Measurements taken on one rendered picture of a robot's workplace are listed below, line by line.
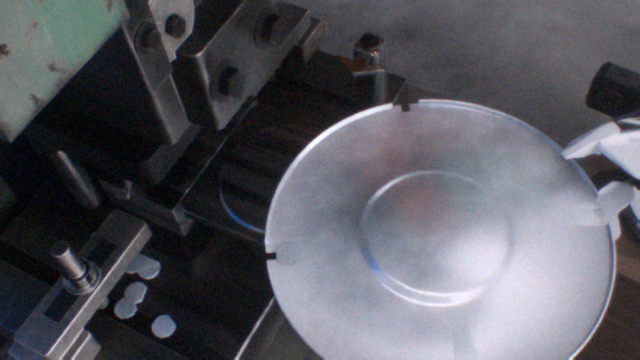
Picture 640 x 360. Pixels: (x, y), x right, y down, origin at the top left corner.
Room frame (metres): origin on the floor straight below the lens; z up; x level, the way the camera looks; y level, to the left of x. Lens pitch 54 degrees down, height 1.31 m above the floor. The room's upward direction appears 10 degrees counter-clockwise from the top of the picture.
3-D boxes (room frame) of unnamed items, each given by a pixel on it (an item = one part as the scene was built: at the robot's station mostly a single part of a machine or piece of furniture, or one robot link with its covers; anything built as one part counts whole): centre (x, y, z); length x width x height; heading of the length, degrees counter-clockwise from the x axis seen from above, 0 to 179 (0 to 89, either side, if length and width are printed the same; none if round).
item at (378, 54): (0.53, -0.08, 0.75); 0.03 x 0.03 x 0.10; 54
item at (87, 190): (0.44, 0.23, 0.81); 0.02 x 0.02 x 0.14; 54
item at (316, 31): (0.60, 0.03, 0.76); 0.17 x 0.06 x 0.10; 144
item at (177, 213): (0.46, 0.13, 0.76); 0.15 x 0.09 x 0.05; 144
